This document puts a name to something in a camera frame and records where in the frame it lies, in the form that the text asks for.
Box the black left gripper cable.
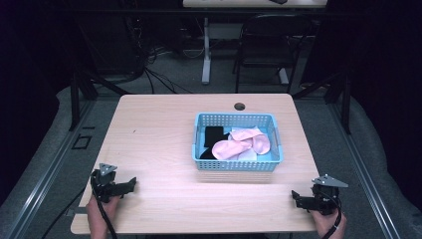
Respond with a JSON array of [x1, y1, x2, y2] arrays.
[[39, 185, 119, 239]]

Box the black folding chair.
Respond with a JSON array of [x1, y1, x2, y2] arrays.
[[232, 13, 317, 95]]

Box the black metal stand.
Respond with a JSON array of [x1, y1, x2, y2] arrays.
[[292, 68, 352, 135], [68, 64, 132, 132]]

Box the black sock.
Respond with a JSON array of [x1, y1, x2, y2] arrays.
[[198, 125, 230, 160]]

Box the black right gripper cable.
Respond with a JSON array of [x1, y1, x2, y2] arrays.
[[320, 190, 343, 239]]

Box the person's left hand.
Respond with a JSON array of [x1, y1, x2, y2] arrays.
[[86, 194, 121, 224]]

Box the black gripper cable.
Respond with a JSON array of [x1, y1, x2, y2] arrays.
[[320, 190, 343, 239], [39, 185, 119, 239]]

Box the white sock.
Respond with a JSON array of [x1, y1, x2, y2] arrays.
[[230, 125, 261, 162]]

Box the white desk with metal legs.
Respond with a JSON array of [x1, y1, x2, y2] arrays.
[[181, 0, 329, 86]]

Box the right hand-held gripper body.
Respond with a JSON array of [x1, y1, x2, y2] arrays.
[[311, 173, 349, 216]]

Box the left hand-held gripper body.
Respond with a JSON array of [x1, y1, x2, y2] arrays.
[[90, 162, 121, 204]]

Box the pink sock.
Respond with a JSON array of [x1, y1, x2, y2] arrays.
[[229, 127, 272, 155], [211, 138, 254, 161]]

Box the black floor cables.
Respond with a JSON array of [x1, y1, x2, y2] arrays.
[[122, 13, 207, 96]]

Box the person's right hand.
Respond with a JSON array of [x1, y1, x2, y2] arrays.
[[310, 208, 348, 233]]

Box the light blue plastic basket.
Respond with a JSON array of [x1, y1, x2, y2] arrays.
[[191, 112, 285, 172]]

